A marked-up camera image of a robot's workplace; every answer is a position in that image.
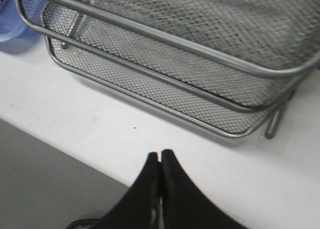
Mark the silver mesh bottom tray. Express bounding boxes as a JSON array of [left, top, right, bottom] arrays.
[[40, 1, 273, 139]]

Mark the silver mesh tray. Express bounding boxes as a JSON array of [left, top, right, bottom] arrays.
[[40, 1, 273, 139], [14, 0, 320, 80], [16, 0, 309, 112]]

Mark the silver mesh top tray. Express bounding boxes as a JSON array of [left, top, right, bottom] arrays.
[[14, 0, 320, 80]]

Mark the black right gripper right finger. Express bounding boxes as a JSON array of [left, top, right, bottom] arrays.
[[161, 149, 245, 229]]

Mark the blue plastic tray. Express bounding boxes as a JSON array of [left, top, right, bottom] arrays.
[[0, 0, 41, 55]]

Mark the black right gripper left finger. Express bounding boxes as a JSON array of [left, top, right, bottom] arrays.
[[92, 152, 160, 229]]

